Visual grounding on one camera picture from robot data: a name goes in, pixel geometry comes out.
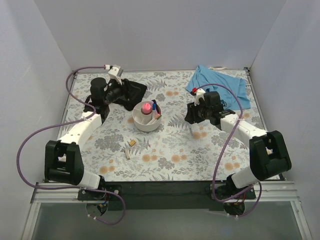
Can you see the floral patterned table mat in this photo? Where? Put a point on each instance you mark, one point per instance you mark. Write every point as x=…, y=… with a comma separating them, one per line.
x=168, y=153

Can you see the blue cloth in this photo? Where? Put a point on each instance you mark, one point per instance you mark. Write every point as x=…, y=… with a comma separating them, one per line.
x=232, y=90

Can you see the gold binder clip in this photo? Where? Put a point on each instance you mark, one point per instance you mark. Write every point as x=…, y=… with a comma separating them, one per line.
x=132, y=143

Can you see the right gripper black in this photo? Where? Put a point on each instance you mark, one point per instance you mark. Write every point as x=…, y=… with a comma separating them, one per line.
x=194, y=114

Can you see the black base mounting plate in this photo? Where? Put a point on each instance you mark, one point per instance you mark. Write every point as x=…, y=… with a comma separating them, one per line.
x=163, y=195

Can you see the aluminium frame rail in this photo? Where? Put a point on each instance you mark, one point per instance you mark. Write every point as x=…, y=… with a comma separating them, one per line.
x=272, y=191

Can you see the small beige eraser stick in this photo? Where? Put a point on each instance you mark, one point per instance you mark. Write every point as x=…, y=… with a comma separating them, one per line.
x=127, y=154

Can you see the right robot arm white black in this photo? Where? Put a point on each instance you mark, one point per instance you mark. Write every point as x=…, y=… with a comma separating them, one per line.
x=268, y=154

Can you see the orange capped white marker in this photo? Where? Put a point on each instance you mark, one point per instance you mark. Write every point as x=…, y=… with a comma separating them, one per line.
x=152, y=121

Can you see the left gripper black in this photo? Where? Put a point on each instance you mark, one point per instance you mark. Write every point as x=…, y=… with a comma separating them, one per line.
x=125, y=88

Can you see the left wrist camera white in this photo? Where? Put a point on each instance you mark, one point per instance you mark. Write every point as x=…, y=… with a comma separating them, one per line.
x=114, y=72

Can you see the white round divided organizer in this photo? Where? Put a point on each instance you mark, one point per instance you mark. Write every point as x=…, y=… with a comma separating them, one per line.
x=141, y=121

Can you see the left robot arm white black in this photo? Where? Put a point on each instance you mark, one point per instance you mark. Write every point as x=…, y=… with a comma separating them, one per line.
x=63, y=159

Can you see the purple highlighter pink cap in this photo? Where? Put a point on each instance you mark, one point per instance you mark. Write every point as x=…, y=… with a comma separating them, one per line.
x=155, y=114

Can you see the black folded cloth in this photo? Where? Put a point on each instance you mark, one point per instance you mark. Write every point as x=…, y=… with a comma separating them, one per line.
x=141, y=90

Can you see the pink capped small bottle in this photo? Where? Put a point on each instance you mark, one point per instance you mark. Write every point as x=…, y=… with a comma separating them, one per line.
x=147, y=109

